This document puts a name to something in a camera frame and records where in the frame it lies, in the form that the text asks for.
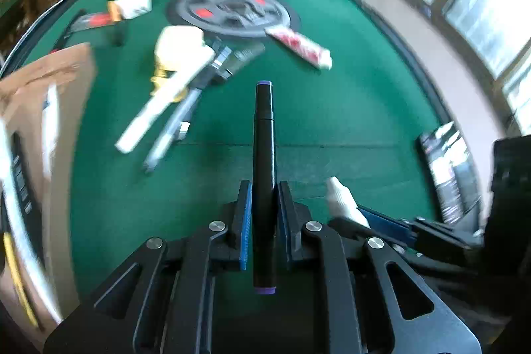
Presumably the white dropper bottle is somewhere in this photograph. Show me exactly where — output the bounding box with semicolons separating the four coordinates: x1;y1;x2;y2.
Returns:
326;176;370;228

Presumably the black purple-capped marker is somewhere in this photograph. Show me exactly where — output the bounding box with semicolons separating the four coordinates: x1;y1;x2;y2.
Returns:
251;81;278;296

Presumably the rose hand cream tube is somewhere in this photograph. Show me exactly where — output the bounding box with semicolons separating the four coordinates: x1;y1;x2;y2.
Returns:
265;25;333;70

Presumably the white ointment tube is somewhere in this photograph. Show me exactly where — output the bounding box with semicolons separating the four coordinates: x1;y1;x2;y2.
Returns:
41;83;60;179

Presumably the black marker pen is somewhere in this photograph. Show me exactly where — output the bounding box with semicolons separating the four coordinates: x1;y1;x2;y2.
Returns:
12;133;44;260

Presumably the yellow black pen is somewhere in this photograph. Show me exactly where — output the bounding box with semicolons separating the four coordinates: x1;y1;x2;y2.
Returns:
3;232;40;331
106;1;126;47

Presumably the white pill bottle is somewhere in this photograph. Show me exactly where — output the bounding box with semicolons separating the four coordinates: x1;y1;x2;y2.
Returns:
1;119;63;324

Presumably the smartphone with lit screen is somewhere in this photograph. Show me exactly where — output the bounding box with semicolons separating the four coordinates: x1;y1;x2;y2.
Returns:
416;121;482;232

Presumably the white marker pen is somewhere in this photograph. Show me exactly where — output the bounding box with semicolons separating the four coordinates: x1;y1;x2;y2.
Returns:
115;45;215;154

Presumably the silver black ballpoint pen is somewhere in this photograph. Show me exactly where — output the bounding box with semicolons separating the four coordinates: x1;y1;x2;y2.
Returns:
144;46;232;174

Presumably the dark green small device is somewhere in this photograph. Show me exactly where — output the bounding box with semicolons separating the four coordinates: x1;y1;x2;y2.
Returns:
220;42;266;81

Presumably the cardboard tray box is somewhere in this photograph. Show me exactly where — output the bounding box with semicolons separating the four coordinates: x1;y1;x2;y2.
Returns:
1;43;96;348

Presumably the round grey table centre console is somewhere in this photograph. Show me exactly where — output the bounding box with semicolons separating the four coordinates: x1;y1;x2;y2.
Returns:
165;0;301;39

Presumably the clear red lighter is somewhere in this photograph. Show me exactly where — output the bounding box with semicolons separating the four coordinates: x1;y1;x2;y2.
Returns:
69;13;114;32

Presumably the cream box with yellow keychain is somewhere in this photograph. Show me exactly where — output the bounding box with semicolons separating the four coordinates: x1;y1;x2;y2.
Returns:
150;25;204;95

